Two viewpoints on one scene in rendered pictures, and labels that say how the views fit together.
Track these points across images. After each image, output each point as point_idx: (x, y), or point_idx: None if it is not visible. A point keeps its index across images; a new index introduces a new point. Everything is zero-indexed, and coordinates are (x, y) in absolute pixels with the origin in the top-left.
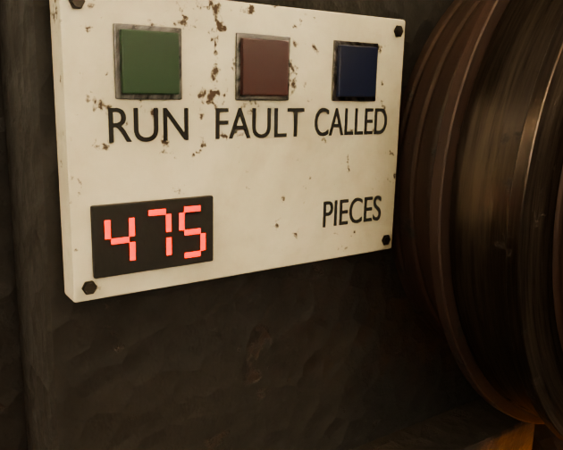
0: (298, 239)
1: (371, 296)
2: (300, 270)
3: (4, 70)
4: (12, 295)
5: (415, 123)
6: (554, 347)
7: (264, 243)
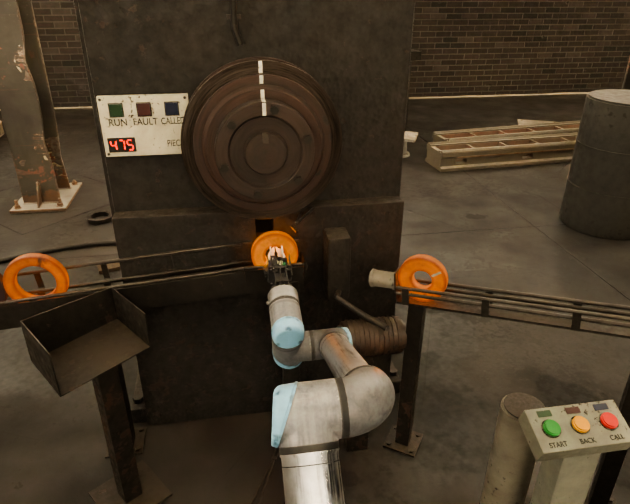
0: (160, 148)
1: None
2: (168, 156)
3: None
4: None
5: None
6: (203, 180)
7: (150, 148)
